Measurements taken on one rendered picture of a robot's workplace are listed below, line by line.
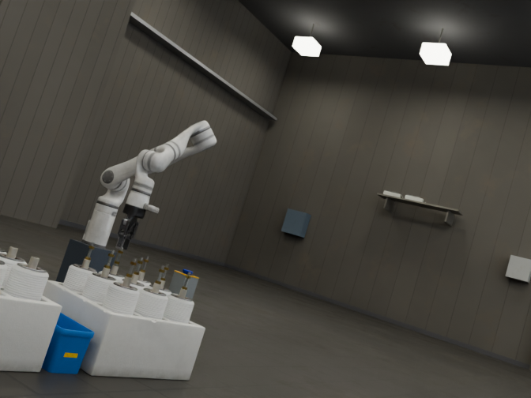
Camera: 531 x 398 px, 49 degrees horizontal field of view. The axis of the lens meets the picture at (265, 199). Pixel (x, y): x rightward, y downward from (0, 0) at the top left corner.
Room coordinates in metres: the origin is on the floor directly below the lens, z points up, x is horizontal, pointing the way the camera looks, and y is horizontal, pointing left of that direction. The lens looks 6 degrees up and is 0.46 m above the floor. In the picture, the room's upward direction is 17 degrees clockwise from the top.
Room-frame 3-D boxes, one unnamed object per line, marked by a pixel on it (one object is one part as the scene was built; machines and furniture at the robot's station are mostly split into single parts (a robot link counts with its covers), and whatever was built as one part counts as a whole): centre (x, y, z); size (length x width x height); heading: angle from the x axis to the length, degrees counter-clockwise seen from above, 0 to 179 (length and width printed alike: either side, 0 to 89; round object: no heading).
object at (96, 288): (1.86, 0.41, 0.16); 0.10 x 0.10 x 0.18
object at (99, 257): (2.40, 0.62, 0.15); 0.14 x 0.14 x 0.30; 56
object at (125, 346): (1.95, 0.34, 0.09); 0.39 x 0.39 x 0.18; 48
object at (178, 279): (2.22, 0.20, 0.16); 0.07 x 0.07 x 0.31; 48
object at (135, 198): (2.03, 0.41, 0.53); 0.11 x 0.09 x 0.06; 87
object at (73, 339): (1.72, 0.49, 0.06); 0.30 x 0.11 x 0.12; 48
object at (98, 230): (2.40, 0.62, 0.39); 0.09 x 0.09 x 0.17; 56
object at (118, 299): (1.78, 0.33, 0.16); 0.10 x 0.10 x 0.18
